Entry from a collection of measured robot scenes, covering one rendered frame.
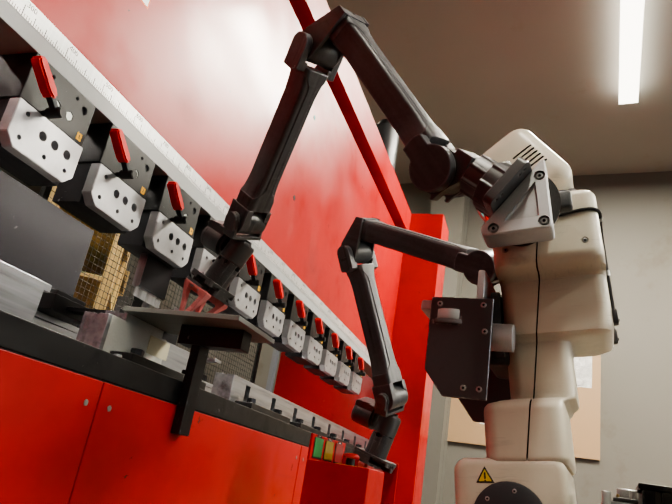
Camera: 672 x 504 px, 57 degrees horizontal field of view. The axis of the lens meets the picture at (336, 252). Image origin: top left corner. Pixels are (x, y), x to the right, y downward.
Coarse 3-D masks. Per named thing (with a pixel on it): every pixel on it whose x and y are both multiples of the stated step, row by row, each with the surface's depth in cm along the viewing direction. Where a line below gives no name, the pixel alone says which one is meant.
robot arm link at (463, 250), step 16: (352, 224) 158; (368, 224) 156; (384, 224) 155; (352, 240) 158; (368, 240) 156; (384, 240) 154; (400, 240) 150; (416, 240) 147; (432, 240) 145; (368, 256) 162; (416, 256) 148; (432, 256) 144; (448, 256) 141; (464, 256) 136; (480, 256) 133; (464, 272) 136
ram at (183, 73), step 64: (0, 0) 91; (64, 0) 103; (128, 0) 119; (192, 0) 140; (256, 0) 170; (64, 64) 104; (128, 64) 120; (192, 64) 141; (256, 64) 171; (128, 128) 120; (192, 128) 142; (256, 128) 173; (320, 128) 221; (192, 192) 143; (320, 192) 223; (256, 256) 176; (320, 256) 226; (384, 256) 316
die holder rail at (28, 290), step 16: (0, 272) 95; (16, 272) 97; (0, 288) 95; (16, 288) 98; (32, 288) 101; (48, 288) 104; (0, 304) 95; (16, 304) 98; (32, 304) 101; (32, 320) 101
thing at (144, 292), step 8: (144, 256) 133; (152, 256) 134; (144, 264) 132; (152, 264) 134; (160, 264) 137; (136, 272) 132; (144, 272) 132; (152, 272) 135; (160, 272) 137; (168, 272) 140; (136, 280) 131; (144, 280) 132; (152, 280) 135; (160, 280) 137; (168, 280) 140; (136, 288) 131; (144, 288) 132; (152, 288) 135; (160, 288) 138; (136, 296) 131; (144, 296) 134; (152, 296) 136; (160, 296) 138; (152, 304) 136
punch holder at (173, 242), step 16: (160, 176) 134; (160, 192) 132; (144, 208) 132; (160, 208) 131; (192, 208) 143; (144, 224) 130; (160, 224) 131; (176, 224) 137; (192, 224) 143; (128, 240) 130; (144, 240) 129; (160, 240) 131; (176, 240) 138; (192, 240) 143; (160, 256) 134; (176, 256) 137
